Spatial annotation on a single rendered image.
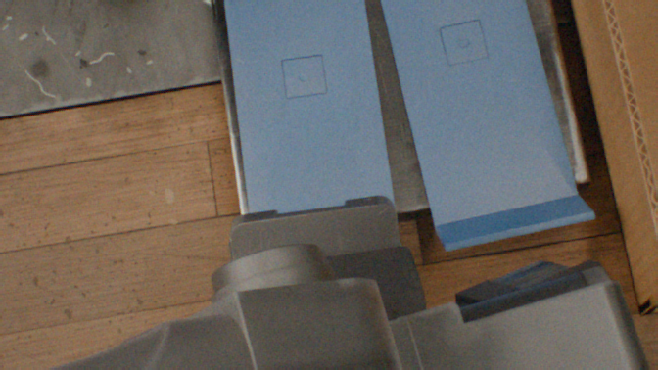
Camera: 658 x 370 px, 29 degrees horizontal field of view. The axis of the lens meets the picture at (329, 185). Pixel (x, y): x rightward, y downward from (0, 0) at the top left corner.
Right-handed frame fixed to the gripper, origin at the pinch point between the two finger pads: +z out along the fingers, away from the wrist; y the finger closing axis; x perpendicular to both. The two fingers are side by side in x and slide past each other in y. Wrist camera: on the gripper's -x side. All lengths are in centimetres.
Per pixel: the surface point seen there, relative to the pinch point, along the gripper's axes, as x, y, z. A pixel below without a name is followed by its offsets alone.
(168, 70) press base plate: 6.7, 8.5, 9.5
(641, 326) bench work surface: -14.8, -5.7, 1.1
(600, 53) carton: -14.4, 7.4, 3.6
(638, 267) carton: -14.7, -2.5, 0.4
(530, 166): -10.5, 2.4, 3.0
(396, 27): -5.2, 9.4, 7.1
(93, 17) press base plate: 10.3, 11.6, 11.3
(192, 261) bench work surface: 6.5, -0.4, 4.4
